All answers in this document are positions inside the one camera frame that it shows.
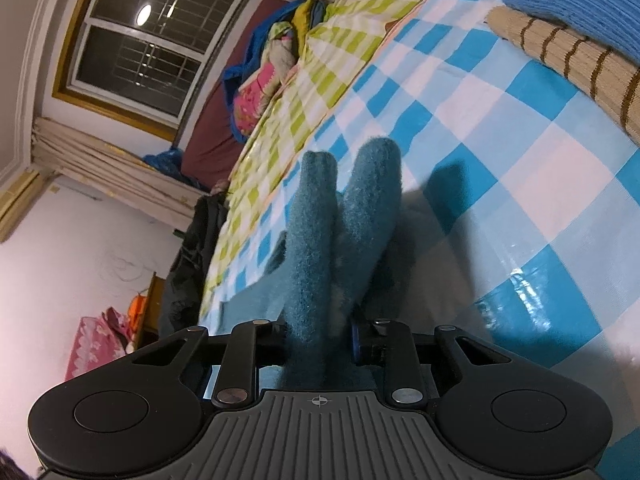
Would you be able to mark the teal fuzzy sweater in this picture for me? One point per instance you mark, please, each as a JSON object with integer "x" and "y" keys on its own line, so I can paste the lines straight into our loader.
{"x": 310, "y": 260}

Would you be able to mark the blue plastic bag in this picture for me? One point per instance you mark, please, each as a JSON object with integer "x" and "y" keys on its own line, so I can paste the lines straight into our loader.
{"x": 170, "y": 160}

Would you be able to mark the maroon sofa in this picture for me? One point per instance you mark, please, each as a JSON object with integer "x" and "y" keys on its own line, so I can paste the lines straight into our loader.
{"x": 210, "y": 135}

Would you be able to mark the pink floral quilt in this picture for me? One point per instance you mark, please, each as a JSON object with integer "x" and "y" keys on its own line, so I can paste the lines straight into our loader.
{"x": 250, "y": 100}

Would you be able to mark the black clothes pile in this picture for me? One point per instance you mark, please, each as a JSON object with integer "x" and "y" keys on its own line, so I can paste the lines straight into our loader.
{"x": 190, "y": 260}

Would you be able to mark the orange cloth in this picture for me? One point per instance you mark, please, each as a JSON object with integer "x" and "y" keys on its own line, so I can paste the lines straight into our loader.
{"x": 137, "y": 310}

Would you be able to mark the barred window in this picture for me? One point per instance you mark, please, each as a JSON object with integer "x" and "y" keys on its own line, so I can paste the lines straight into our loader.
{"x": 150, "y": 35}

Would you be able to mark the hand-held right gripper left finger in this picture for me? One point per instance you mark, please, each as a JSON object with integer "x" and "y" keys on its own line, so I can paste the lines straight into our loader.
{"x": 275, "y": 347}

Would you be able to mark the beige striped sweater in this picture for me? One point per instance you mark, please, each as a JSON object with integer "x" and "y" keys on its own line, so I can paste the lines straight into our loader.
{"x": 575, "y": 60}

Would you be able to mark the wooden cabinet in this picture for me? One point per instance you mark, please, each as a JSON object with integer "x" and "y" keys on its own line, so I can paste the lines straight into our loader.
{"x": 155, "y": 300}

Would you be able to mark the green checked blanket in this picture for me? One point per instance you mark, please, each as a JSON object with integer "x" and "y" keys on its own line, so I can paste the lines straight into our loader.
{"x": 320, "y": 90}

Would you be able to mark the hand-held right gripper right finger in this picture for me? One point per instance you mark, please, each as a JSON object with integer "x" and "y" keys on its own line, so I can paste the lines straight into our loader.
{"x": 356, "y": 345}

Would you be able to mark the beige curtain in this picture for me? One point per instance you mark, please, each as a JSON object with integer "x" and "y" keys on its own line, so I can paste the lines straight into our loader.
{"x": 100, "y": 160}

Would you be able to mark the pink floral cushion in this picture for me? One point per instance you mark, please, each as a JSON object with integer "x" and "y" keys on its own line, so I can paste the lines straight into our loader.
{"x": 90, "y": 345}

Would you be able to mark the colourful bedding pile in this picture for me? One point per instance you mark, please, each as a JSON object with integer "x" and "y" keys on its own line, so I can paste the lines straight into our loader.
{"x": 260, "y": 35}

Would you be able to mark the yellow cloth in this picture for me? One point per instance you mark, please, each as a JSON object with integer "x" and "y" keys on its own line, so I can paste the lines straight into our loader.
{"x": 302, "y": 17}

